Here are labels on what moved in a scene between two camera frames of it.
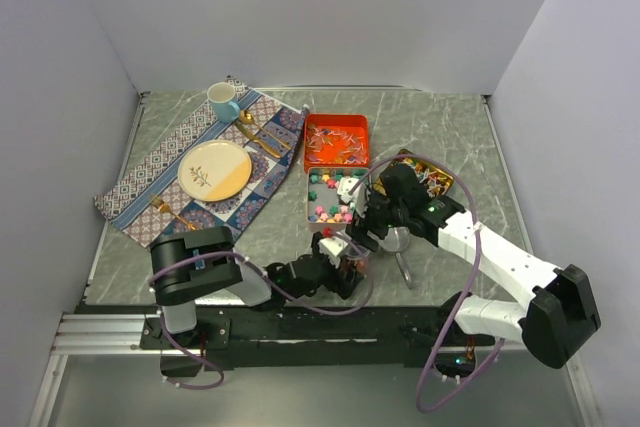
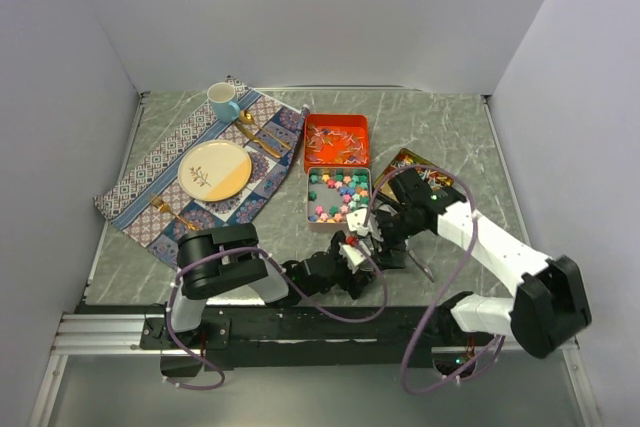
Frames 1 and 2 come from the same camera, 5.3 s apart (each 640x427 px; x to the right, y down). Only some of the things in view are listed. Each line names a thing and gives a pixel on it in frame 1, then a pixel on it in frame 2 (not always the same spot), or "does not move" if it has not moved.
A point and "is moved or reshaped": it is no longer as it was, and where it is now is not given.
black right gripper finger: (362, 236) → (391, 259)
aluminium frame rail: (102, 334) does not move
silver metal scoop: (396, 240) is moved or reshaped
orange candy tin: (335, 140) does not move
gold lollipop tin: (438, 180) does not move
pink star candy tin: (323, 206) does not move
